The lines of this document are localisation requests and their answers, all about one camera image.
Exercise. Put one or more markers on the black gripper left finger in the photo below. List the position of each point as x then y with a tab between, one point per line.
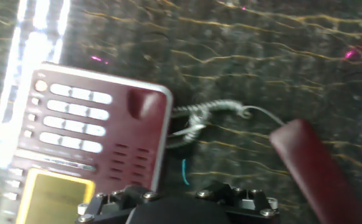
106	205

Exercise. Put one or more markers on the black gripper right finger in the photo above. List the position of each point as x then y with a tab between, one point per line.
252	208

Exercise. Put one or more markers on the black marble pattern mat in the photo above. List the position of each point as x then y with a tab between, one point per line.
261	40

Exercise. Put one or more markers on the dark red telephone handset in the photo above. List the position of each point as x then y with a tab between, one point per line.
314	168

